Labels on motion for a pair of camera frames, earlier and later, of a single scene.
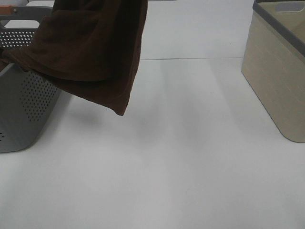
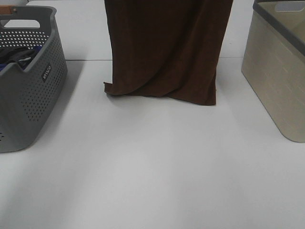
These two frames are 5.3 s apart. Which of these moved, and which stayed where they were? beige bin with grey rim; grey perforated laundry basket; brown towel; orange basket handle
Moved: brown towel
Stayed: beige bin with grey rim; grey perforated laundry basket; orange basket handle
